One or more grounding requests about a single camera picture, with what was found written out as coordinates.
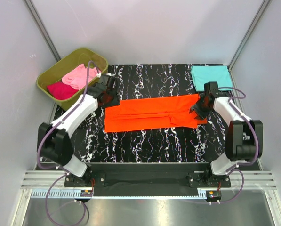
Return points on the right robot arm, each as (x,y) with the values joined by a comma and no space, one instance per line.
(243,141)

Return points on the magenta t shirt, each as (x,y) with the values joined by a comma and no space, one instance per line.
(61,91)

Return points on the left aluminium frame post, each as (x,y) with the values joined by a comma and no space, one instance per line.
(39,23)

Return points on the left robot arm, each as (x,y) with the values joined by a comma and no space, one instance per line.
(54,139)

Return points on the right aluminium frame post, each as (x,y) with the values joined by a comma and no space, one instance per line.
(253,25)

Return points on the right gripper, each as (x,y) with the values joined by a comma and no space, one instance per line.
(200,115)

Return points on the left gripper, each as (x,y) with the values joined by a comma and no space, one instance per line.
(116,101)

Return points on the aluminium frame post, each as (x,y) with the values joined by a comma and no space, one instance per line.
(253,25)
(39,23)

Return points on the pink t shirt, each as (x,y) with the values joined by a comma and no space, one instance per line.
(76,78)

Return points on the folded teal t shirt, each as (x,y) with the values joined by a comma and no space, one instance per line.
(202,74)

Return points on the olive green plastic bin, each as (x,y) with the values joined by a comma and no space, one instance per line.
(66,65)

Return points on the orange t shirt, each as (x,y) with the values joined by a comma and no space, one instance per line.
(152,113)

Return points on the slotted cable duct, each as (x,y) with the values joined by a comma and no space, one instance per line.
(192,194)

